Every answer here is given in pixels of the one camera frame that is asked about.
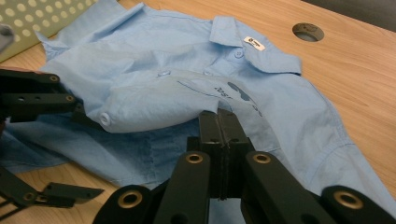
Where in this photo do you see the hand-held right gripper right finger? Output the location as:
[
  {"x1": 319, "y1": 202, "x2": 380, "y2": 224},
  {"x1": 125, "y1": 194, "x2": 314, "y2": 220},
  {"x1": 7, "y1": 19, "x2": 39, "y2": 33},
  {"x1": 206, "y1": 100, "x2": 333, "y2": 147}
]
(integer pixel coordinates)
[{"x1": 218, "y1": 107, "x2": 255, "y2": 200}]

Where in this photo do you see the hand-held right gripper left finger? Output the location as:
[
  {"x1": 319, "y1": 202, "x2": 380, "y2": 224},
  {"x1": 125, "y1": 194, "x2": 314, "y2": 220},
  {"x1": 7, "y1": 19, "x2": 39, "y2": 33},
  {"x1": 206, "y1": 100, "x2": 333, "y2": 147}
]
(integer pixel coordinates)
[{"x1": 186, "y1": 109, "x2": 226, "y2": 200}]

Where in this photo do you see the pale green plastic basket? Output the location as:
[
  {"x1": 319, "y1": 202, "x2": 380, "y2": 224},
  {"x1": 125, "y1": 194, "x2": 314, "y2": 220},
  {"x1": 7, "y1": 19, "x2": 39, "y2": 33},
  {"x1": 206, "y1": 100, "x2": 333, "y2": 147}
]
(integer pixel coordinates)
[{"x1": 0, "y1": 0, "x2": 101, "y2": 63}]

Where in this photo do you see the light blue shirt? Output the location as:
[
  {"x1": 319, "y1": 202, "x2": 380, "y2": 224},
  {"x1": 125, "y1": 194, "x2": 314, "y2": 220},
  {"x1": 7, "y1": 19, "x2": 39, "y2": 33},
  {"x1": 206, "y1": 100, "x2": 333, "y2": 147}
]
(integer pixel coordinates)
[{"x1": 0, "y1": 0, "x2": 396, "y2": 224}]

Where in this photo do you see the dark round table grommet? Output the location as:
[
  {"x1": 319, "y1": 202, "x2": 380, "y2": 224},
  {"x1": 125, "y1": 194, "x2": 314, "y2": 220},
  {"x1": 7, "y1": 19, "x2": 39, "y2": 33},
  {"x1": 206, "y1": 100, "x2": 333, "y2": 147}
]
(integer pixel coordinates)
[{"x1": 291, "y1": 21, "x2": 325, "y2": 43}]

